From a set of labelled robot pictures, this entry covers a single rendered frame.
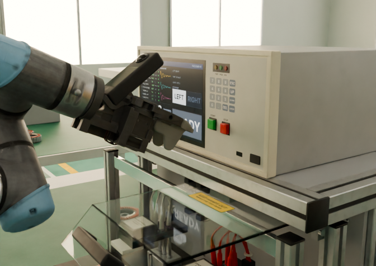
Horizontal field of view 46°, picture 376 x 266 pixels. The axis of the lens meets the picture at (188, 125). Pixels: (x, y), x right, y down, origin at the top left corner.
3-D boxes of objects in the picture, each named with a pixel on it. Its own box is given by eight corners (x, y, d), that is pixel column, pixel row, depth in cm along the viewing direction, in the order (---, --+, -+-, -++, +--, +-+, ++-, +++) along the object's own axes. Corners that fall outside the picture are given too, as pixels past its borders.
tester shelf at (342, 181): (306, 234, 61) (308, 203, 61) (105, 141, 116) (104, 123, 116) (458, 177, 86) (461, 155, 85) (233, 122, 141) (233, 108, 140)
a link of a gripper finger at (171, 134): (182, 155, 79) (141, 140, 73) (194, 124, 79) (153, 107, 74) (192, 159, 76) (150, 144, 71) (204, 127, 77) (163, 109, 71)
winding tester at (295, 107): (266, 179, 71) (271, 50, 67) (138, 132, 106) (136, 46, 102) (400, 146, 93) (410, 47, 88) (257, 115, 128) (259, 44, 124)
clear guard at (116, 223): (128, 323, 52) (126, 277, 51) (61, 245, 72) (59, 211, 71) (310, 249, 71) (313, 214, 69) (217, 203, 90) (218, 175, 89)
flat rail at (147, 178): (286, 264, 65) (287, 245, 64) (109, 164, 115) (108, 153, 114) (291, 261, 65) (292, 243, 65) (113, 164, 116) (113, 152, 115)
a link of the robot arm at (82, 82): (59, 61, 67) (79, 63, 61) (85, 72, 70) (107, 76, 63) (41, 107, 67) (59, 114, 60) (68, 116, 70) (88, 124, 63)
